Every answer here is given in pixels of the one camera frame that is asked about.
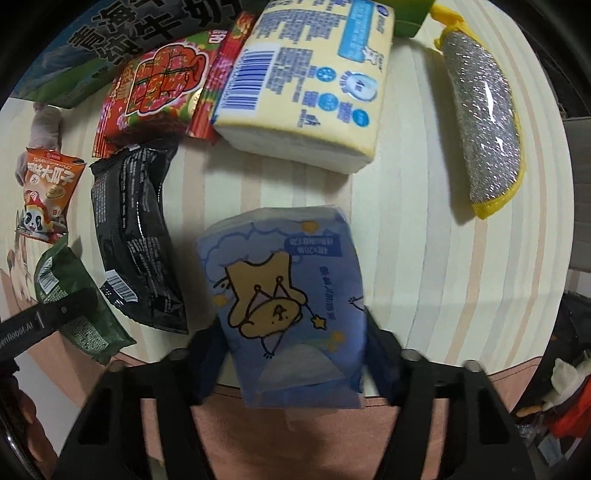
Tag green snack packet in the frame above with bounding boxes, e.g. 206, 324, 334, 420
34, 236, 135, 365

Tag black snack packet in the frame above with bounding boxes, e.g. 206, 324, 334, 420
91, 137, 188, 334

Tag orange panda snack packet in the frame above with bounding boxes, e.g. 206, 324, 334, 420
17, 148, 86, 244

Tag blue bear tissue pack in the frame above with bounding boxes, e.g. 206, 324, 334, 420
197, 206, 367, 409

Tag silver yellow scrubbing sponge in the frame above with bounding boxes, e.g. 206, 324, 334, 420
430, 4, 526, 219

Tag yellow tissue pack blue print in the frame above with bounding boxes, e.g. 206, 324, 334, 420
213, 0, 396, 174

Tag grey plush toy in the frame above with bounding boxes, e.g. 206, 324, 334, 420
14, 103, 64, 186

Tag blue green milk carton box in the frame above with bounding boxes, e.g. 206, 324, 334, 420
10, 0, 256, 109

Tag red snack packet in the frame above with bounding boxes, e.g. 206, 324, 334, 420
92, 12, 257, 158

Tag grey chair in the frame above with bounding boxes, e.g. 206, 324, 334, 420
563, 117, 591, 273

